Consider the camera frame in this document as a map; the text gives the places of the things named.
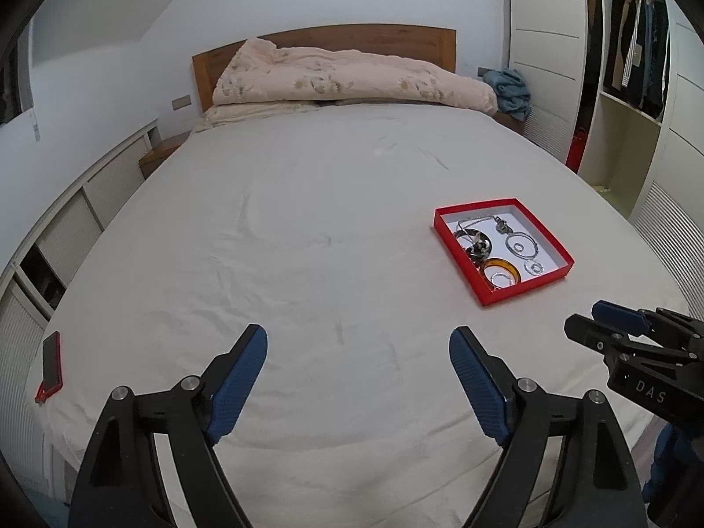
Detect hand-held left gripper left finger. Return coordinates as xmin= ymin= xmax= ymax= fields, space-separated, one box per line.
xmin=67 ymin=324 xmax=268 ymax=528

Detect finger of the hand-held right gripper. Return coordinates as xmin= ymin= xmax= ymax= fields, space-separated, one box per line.
xmin=565 ymin=313 xmax=628 ymax=354
xmin=593 ymin=300 xmax=661 ymax=337

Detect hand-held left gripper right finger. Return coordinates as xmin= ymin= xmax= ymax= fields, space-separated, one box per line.
xmin=449 ymin=326 xmax=649 ymax=528

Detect red jewelry box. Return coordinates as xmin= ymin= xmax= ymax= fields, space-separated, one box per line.
xmin=433 ymin=197 xmax=574 ymax=307

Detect thin silver bangle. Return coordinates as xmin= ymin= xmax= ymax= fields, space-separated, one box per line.
xmin=456 ymin=214 xmax=499 ymax=243

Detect person's right forearm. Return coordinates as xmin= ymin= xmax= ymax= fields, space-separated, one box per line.
xmin=642 ymin=422 xmax=704 ymax=528

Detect amber bangle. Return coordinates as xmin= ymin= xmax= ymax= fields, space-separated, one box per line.
xmin=481 ymin=257 xmax=522 ymax=290

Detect black bangle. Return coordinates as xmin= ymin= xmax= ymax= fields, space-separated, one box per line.
xmin=463 ymin=231 xmax=494 ymax=259

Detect red bag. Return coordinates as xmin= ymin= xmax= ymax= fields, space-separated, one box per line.
xmin=565 ymin=128 xmax=587 ymax=172

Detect phone in red case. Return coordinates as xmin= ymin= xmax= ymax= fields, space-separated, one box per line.
xmin=34 ymin=331 xmax=62 ymax=403

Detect blue crumpled clothing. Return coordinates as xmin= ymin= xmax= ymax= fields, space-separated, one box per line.
xmin=483 ymin=69 xmax=532 ymax=122

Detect hanging dark clothes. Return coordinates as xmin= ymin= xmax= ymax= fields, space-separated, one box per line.
xmin=602 ymin=0 xmax=669 ymax=119

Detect cream pillow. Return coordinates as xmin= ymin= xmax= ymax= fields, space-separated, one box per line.
xmin=192 ymin=100 xmax=320 ymax=132

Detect white wardrobe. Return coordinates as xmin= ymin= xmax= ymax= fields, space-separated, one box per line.
xmin=506 ymin=0 xmax=704 ymax=314

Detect wooden headboard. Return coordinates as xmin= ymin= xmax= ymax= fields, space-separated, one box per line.
xmin=192 ymin=23 xmax=458 ymax=114

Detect beige floral duvet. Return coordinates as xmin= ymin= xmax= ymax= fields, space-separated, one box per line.
xmin=212 ymin=38 xmax=499 ymax=116

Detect window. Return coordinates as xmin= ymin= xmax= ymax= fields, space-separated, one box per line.
xmin=0 ymin=16 xmax=37 ymax=127

